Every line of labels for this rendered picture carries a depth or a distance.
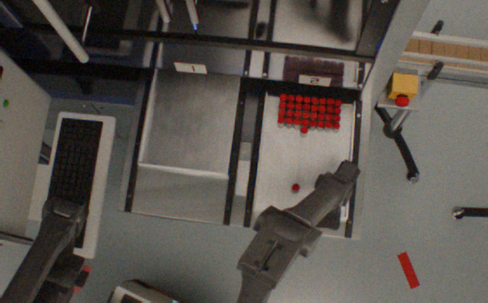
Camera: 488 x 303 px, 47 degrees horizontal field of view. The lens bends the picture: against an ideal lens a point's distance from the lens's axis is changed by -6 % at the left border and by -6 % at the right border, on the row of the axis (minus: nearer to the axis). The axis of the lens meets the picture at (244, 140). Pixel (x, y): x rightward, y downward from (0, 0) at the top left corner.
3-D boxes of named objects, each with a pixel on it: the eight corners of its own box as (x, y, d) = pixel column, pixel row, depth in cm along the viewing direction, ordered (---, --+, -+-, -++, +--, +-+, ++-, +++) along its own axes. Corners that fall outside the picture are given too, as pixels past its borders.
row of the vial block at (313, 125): (277, 120, 171) (277, 116, 166) (339, 126, 170) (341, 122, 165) (276, 128, 170) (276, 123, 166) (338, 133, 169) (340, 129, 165)
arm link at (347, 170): (314, 182, 137) (346, 199, 134) (336, 144, 141) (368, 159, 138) (312, 200, 148) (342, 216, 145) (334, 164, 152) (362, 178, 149)
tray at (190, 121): (159, 57, 178) (157, 52, 174) (243, 64, 176) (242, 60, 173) (139, 165, 169) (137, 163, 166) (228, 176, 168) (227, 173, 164)
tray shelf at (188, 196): (144, 58, 180) (143, 56, 178) (371, 81, 175) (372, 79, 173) (118, 211, 168) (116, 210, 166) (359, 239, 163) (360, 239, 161)
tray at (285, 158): (266, 96, 173) (266, 92, 170) (354, 104, 171) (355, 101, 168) (253, 211, 165) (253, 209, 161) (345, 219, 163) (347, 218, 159)
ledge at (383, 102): (379, 63, 176) (380, 61, 175) (419, 69, 175) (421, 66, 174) (376, 106, 173) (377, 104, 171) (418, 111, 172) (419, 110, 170)
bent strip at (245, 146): (240, 146, 170) (240, 141, 164) (251, 147, 169) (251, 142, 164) (235, 194, 166) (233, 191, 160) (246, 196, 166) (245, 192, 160)
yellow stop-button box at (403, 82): (388, 75, 165) (393, 65, 158) (412, 78, 164) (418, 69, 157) (387, 99, 163) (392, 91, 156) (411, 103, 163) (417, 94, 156)
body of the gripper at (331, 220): (342, 194, 155) (346, 185, 148) (338, 231, 151) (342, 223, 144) (318, 191, 156) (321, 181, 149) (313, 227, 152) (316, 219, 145)
